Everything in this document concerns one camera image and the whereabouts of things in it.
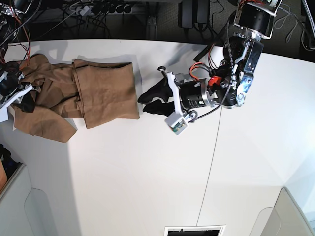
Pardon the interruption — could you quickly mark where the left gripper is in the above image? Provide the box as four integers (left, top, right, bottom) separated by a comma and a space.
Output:
138, 66, 221, 122

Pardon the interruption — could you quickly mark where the aluminium table leg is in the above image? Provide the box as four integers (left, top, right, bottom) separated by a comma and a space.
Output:
146, 15, 158, 40

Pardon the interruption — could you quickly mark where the grey bin left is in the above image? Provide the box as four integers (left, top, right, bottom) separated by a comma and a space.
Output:
0, 163, 54, 236

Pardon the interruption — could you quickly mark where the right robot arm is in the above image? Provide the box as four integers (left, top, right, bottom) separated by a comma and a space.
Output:
0, 0, 42, 113

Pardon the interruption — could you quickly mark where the grey bin right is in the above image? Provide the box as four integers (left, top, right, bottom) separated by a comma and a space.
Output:
250, 187, 315, 236

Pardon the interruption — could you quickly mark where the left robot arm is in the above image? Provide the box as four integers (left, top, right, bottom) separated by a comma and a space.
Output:
138, 0, 281, 123

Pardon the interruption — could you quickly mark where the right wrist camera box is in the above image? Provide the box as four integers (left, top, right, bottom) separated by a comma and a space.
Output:
0, 104, 9, 122

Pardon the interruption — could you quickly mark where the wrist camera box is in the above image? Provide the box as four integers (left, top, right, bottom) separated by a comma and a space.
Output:
0, 104, 9, 122
165, 112, 189, 135

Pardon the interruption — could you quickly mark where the black power adapter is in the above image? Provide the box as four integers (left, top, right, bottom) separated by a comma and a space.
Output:
178, 0, 193, 29

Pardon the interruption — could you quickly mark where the white framed floor vent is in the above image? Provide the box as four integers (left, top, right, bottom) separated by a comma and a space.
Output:
163, 225, 226, 236

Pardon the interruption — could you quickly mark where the brown t-shirt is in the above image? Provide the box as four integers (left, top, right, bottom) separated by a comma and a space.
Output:
14, 54, 139, 143

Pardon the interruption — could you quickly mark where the grey bin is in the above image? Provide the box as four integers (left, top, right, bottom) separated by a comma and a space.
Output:
0, 163, 54, 236
250, 187, 315, 236

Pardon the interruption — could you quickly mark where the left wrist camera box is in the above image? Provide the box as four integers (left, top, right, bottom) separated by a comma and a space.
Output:
165, 112, 189, 135

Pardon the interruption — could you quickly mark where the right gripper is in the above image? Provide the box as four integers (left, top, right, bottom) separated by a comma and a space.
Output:
0, 82, 41, 113

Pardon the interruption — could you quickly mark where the grey coiled cable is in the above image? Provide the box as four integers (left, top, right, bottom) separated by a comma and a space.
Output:
273, 7, 306, 43

